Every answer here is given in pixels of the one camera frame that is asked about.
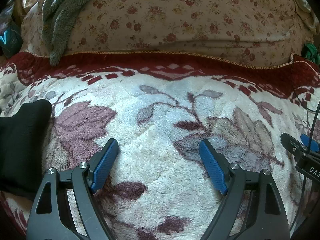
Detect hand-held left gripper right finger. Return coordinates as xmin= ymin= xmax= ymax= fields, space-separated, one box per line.
xmin=199 ymin=139 xmax=290 ymax=240

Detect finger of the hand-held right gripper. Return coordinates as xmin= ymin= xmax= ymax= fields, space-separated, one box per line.
xmin=300 ymin=134 xmax=320 ymax=153
xmin=280 ymin=133 xmax=307 ymax=162

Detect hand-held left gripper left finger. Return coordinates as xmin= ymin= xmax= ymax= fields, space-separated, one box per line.
xmin=26 ymin=138 xmax=119 ymax=240

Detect black pants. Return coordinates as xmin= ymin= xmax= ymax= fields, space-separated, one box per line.
xmin=0 ymin=99 xmax=53 ymax=200

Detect white floral fleece blanket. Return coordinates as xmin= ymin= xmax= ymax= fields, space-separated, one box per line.
xmin=0 ymin=51 xmax=320 ymax=240

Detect green crumpled object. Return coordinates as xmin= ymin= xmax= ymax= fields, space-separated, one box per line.
xmin=301 ymin=43 xmax=320 ymax=64

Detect cream satin cloth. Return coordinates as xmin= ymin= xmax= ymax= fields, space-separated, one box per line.
xmin=287 ymin=0 xmax=320 ymax=35

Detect floral beige pillow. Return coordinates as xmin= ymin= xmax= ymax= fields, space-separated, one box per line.
xmin=21 ymin=0 xmax=314 ymax=68

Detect grey-green fleece cloth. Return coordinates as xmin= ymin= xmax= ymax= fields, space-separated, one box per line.
xmin=41 ymin=0 xmax=110 ymax=65

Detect thin black cable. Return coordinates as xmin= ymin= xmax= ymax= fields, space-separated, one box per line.
xmin=290 ymin=55 xmax=320 ymax=233

